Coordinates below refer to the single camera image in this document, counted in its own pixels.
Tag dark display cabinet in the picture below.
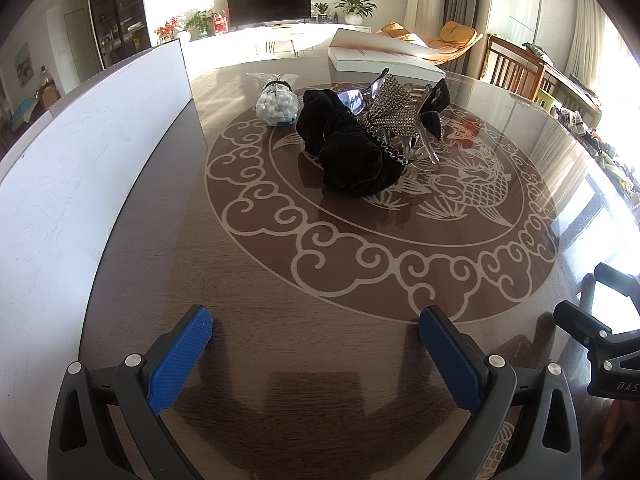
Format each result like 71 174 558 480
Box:
86 0 151 68

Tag small table with cloth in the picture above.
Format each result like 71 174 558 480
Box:
12 95 46 126

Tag clutter on side shelf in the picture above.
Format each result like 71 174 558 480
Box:
552 75 640 201

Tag white sheer curtain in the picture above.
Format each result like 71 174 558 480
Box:
565 0 616 96

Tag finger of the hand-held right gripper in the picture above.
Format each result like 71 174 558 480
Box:
594 262 640 307
553 299 640 375

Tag white cardboard box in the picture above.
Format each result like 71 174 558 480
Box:
327 27 447 72

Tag white television cabinet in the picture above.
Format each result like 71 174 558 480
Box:
180 22 381 61

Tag rhinestone bow hair claw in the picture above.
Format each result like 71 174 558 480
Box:
337 67 443 167

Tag black velvet scrunchie with chain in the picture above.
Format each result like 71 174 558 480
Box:
295 88 412 197

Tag white panel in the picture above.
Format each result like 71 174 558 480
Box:
0 37 208 461

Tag black television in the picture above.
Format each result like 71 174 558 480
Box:
226 0 312 28

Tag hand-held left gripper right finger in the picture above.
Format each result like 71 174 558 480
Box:
419 305 581 480

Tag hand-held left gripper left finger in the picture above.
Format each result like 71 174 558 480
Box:
47 304 215 480

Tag framed wall picture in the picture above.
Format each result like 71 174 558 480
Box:
14 42 32 86

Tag leafy plant in white pot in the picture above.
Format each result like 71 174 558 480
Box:
334 0 377 25

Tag bushy green potted plant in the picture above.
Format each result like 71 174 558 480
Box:
184 8 215 38

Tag bag of white beads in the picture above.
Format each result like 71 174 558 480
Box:
246 72 303 128

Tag red flowers in white vase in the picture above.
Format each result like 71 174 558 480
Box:
154 16 191 43

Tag wooden slat chair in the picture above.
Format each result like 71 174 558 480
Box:
537 67 601 121
482 34 546 98

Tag orange lounge chair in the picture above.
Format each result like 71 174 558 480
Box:
425 21 483 63
375 22 431 48

